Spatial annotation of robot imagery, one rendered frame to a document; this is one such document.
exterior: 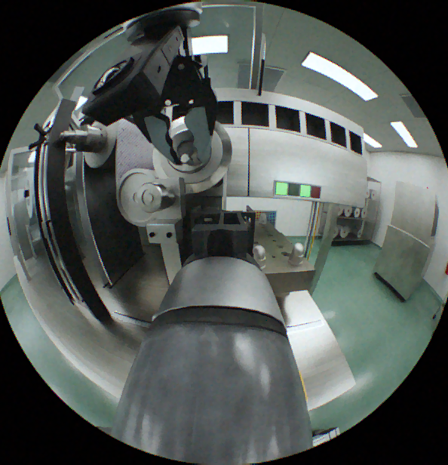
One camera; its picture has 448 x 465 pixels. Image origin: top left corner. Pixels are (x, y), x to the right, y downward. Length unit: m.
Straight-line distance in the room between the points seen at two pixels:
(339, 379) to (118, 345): 0.46
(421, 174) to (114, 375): 4.93
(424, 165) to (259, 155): 4.47
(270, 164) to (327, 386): 0.70
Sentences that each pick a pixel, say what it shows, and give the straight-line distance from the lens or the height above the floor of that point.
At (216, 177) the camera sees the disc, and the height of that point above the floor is 1.20.
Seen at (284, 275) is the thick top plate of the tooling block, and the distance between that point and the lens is 0.29.
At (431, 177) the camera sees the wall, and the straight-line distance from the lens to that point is 4.61.
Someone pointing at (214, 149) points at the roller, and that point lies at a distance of 0.25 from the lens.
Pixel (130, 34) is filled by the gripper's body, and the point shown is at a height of 1.34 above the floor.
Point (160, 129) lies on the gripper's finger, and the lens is 0.19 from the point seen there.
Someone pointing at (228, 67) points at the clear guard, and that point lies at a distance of 0.75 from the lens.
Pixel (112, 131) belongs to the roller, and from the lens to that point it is 0.39.
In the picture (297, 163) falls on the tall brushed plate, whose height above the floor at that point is 1.30.
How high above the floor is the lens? 1.19
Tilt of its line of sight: 20 degrees down
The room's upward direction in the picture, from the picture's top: straight up
